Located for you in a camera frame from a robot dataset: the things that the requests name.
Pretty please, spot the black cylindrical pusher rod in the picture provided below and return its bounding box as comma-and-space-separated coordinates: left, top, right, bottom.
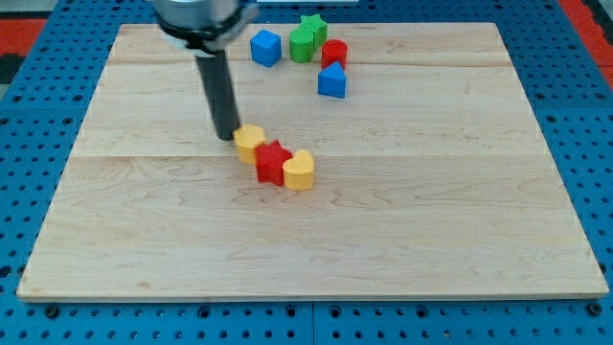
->
196, 51, 240, 141

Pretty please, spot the blue triangle block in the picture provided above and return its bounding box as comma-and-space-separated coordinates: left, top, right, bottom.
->
317, 61, 347, 99

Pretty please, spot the blue cube block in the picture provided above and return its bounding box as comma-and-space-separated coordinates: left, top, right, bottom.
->
250, 30, 282, 68

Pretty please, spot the yellow hexagon block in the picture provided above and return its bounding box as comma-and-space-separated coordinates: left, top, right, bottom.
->
233, 125, 266, 165

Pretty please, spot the green cylinder block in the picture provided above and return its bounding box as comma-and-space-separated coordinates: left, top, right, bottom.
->
289, 28, 314, 63

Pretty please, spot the red star block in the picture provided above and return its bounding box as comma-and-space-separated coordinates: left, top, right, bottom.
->
255, 140, 292, 186

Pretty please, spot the green star block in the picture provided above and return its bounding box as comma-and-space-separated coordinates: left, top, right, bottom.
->
300, 14, 329, 50

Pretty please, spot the red cylinder block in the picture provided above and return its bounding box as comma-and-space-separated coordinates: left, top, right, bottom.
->
320, 39, 349, 70

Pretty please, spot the yellow heart block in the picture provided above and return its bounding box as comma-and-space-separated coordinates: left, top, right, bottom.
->
282, 149, 315, 191

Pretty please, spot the wooden board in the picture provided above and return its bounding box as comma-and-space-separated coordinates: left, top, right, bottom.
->
17, 22, 608, 303

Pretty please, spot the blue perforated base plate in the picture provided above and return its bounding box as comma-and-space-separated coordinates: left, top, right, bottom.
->
1, 0, 612, 344

